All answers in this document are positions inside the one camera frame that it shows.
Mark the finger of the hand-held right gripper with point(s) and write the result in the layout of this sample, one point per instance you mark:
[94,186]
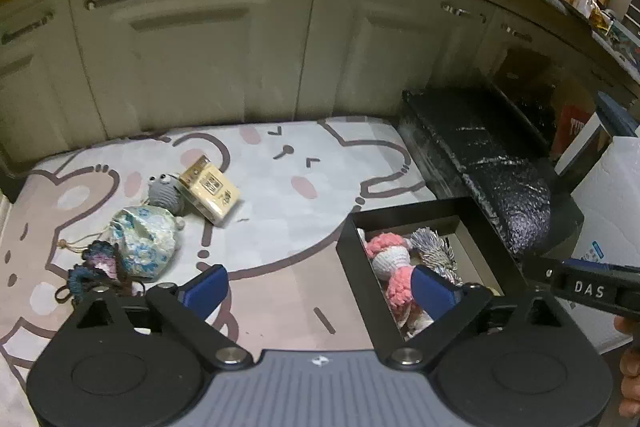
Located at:
[542,274]

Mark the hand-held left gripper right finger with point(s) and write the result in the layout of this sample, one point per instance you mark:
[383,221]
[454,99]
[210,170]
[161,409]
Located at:
[430,292]

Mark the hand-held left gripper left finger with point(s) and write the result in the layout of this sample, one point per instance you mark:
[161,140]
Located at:
[205,292]

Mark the grey white tassel toy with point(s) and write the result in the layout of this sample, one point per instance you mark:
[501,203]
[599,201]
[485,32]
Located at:
[435,249]

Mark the white pink crochet doll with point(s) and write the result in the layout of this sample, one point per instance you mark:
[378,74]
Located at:
[392,259]

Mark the black box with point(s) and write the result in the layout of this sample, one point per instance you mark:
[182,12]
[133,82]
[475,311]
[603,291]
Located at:
[360,267]

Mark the small yellow carton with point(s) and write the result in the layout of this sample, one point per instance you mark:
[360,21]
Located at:
[210,189]

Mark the grey crochet frog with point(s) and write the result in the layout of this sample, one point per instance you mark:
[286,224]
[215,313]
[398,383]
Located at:
[162,194]

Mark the dark blue crochet pouch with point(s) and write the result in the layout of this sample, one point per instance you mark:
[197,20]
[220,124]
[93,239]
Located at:
[97,264]

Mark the person's right hand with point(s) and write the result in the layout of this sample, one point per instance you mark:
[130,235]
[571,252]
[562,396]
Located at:
[632,382]

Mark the white flat box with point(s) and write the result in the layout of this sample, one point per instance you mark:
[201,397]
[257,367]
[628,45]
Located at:
[585,144]

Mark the black wrapped bundle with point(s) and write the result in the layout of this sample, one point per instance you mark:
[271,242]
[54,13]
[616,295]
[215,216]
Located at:
[485,147]

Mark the red box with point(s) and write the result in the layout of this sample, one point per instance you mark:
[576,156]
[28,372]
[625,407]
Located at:
[572,127]

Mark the cartoon printed mat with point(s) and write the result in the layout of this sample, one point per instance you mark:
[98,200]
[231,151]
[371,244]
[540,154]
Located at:
[300,147]

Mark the blue grey round lid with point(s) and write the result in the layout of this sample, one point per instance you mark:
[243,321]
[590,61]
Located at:
[617,112]

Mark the cream cabinet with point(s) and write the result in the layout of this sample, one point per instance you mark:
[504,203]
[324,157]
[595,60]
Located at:
[280,57]

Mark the pile of snack packets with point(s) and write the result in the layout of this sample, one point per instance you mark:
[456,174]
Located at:
[592,9]

